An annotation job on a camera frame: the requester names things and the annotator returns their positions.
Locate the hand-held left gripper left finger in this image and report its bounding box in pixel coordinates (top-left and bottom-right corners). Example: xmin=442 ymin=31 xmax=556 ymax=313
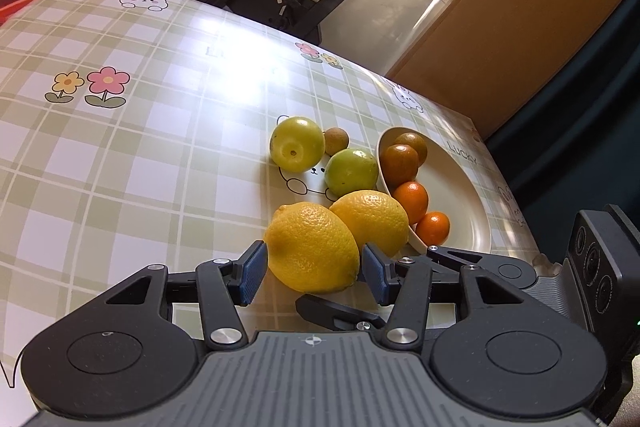
xmin=102 ymin=241 xmax=271 ymax=350

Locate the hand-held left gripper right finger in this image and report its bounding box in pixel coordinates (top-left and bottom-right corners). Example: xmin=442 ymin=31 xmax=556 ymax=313
xmin=361 ymin=243 xmax=526 ymax=350

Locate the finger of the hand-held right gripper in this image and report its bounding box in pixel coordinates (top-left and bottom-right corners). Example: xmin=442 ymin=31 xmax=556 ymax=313
xmin=295 ymin=294 xmax=387 ymax=332
xmin=426 ymin=245 xmax=540 ymax=289

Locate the orange kumquat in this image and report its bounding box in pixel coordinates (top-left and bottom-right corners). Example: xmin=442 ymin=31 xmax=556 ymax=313
xmin=415 ymin=211 xmax=451 ymax=248
xmin=392 ymin=181 xmax=430 ymax=225

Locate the cream round plate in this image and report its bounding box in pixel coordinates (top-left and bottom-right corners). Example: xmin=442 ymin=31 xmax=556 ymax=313
xmin=376 ymin=127 xmax=493 ymax=258

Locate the yellow lemon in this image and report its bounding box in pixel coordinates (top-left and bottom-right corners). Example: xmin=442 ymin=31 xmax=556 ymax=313
xmin=329 ymin=189 xmax=411 ymax=258
xmin=264 ymin=202 xmax=361 ymax=294

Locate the brownish kumquat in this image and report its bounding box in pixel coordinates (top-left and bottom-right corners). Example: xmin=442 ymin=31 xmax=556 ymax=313
xmin=392 ymin=132 xmax=429 ymax=168
xmin=382 ymin=144 xmax=421 ymax=188

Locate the green round fruit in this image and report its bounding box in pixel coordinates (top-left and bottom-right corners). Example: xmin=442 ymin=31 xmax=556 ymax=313
xmin=325 ymin=148 xmax=380 ymax=194
xmin=270 ymin=116 xmax=327 ymax=172

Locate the dark teal curtain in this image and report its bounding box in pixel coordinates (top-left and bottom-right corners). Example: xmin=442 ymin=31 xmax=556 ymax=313
xmin=487 ymin=0 xmax=640 ymax=233

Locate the small brown longan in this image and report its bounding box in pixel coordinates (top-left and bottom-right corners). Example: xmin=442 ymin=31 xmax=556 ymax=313
xmin=322 ymin=128 xmax=348 ymax=156

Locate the green checked tablecloth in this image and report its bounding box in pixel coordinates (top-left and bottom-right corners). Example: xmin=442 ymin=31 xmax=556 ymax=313
xmin=0 ymin=0 xmax=543 ymax=388

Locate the wooden board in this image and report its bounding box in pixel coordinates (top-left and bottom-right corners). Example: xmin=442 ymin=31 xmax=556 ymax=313
xmin=387 ymin=0 xmax=640 ymax=142

